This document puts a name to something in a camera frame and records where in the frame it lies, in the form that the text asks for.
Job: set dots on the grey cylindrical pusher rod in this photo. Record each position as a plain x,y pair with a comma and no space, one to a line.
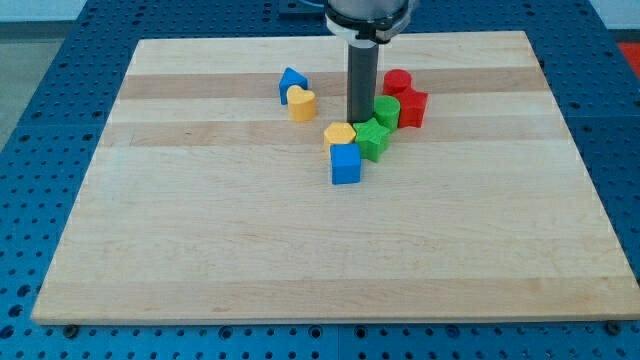
361,82

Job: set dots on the green cylinder block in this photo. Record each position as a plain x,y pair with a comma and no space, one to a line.
386,111

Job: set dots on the red cylinder block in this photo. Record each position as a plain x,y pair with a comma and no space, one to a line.
396,81

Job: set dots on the red star block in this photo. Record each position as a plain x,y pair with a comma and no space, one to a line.
413,105

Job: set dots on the blue triangle block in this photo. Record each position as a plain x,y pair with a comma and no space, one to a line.
291,77

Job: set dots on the yellow heart block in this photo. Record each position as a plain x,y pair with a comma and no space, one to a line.
301,104

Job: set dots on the yellow hexagon block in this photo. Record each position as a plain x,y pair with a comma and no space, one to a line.
338,133

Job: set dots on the green star block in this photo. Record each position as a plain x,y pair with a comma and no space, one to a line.
372,139

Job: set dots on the blue cube block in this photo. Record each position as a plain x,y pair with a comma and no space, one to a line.
345,164

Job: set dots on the light wooden board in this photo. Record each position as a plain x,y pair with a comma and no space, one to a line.
204,203

